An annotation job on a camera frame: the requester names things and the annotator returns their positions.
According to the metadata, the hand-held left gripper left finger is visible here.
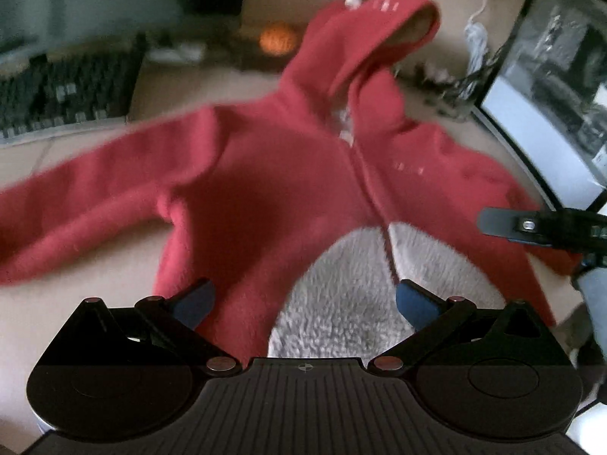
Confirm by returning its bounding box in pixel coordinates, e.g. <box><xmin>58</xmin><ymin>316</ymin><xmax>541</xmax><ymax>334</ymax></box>
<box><xmin>35</xmin><ymin>279</ymin><xmax>238</xmax><ymax>375</ymax></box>

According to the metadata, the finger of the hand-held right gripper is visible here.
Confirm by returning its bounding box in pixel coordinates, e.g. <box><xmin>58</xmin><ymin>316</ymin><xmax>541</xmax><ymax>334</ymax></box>
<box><xmin>477</xmin><ymin>207</ymin><xmax>563</xmax><ymax>248</ymax></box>

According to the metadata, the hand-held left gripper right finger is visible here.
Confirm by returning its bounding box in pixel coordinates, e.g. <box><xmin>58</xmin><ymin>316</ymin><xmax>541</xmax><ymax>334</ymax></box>
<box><xmin>373</xmin><ymin>279</ymin><xmax>577</xmax><ymax>376</ymax></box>

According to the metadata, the red and white fleece hoodie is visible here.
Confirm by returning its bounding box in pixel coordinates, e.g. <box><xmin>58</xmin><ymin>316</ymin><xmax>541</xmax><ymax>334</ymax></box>
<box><xmin>0</xmin><ymin>0</ymin><xmax>583</xmax><ymax>360</ymax></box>

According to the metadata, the black framed computer monitor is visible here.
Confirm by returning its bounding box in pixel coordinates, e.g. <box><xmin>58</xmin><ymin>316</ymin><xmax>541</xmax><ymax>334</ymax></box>
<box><xmin>473</xmin><ymin>0</ymin><xmax>607</xmax><ymax>215</ymax></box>

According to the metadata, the black keyboard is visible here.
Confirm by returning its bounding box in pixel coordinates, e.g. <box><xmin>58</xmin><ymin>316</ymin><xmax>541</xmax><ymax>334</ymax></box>
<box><xmin>0</xmin><ymin>33</ymin><xmax>147</xmax><ymax>147</ymax></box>

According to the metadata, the orange round object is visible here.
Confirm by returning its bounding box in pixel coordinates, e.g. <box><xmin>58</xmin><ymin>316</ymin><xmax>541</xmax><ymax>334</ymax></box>
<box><xmin>259</xmin><ymin>24</ymin><xmax>299</xmax><ymax>56</ymax></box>

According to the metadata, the dark computer monitor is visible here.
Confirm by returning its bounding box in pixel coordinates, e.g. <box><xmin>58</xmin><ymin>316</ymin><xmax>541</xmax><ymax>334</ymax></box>
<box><xmin>0</xmin><ymin>0</ymin><xmax>250</xmax><ymax>60</ymax></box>

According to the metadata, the white cable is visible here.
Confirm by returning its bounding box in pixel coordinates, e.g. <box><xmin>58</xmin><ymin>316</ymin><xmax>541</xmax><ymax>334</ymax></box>
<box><xmin>462</xmin><ymin>0</ymin><xmax>491</xmax><ymax>77</ymax></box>

